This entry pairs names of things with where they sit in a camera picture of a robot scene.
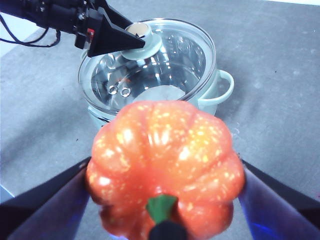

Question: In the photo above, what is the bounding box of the pale green electric pot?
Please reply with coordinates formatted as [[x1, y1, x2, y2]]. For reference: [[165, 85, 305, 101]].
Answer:
[[79, 49, 236, 131]]

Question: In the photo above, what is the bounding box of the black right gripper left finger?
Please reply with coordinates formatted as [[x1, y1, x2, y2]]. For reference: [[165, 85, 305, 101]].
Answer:
[[0, 157, 91, 240]]

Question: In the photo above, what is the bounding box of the black cable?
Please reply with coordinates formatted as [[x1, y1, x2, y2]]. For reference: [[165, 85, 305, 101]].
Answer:
[[0, 13, 62, 48]]

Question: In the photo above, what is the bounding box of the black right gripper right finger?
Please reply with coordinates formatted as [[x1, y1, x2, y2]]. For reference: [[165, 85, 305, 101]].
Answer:
[[237, 159, 320, 240]]

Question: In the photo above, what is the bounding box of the glass lid with green knob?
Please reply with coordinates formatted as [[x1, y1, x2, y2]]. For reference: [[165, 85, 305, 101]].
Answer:
[[77, 17, 216, 116]]

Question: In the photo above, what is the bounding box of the orange toy pumpkin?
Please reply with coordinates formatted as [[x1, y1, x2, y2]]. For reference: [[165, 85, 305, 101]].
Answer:
[[85, 99, 245, 240]]

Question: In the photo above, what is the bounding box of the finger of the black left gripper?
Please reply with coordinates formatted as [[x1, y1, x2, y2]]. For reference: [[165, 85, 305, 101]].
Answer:
[[87, 11, 146, 58], [98, 0, 131, 27]]

